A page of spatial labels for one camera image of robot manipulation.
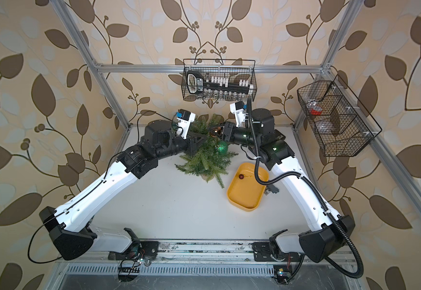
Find copper shiny ball ornament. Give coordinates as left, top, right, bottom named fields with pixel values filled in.
left=209, top=126, right=222, bottom=138

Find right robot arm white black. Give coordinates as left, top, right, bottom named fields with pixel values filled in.
left=212, top=105, right=361, bottom=263

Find green glitter ball ornament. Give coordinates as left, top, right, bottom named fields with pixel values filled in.
left=215, top=141, right=228, bottom=155

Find small artificial christmas tree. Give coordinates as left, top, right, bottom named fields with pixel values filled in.
left=175, top=114, right=238, bottom=188

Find black corrugated cable hose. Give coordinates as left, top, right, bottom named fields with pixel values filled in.
left=246, top=95, right=364, bottom=279

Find black wire basket back wall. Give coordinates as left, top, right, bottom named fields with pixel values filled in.
left=181, top=58, right=257, bottom=102

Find socket set in basket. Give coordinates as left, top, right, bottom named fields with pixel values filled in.
left=185, top=70, right=256, bottom=95

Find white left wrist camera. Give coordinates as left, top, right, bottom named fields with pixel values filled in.
left=176, top=109, right=196, bottom=140

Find black wire basket right wall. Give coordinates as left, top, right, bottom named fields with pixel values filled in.
left=297, top=75, right=382, bottom=157

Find aluminium frame bars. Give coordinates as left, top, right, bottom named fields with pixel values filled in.
left=49, top=0, right=421, bottom=247

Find yellow plastic tray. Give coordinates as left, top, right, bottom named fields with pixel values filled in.
left=227, top=163, right=266, bottom=211

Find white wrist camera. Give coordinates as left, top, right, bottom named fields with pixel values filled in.
left=176, top=109, right=196, bottom=140
left=230, top=101, right=247, bottom=128

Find black wire basket wall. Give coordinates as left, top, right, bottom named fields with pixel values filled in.
left=181, top=58, right=257, bottom=102
left=297, top=75, right=382, bottom=157

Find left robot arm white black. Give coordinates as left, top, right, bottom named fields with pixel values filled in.
left=40, top=120, right=208, bottom=261

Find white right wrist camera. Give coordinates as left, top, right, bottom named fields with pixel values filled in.
left=230, top=101, right=247, bottom=128

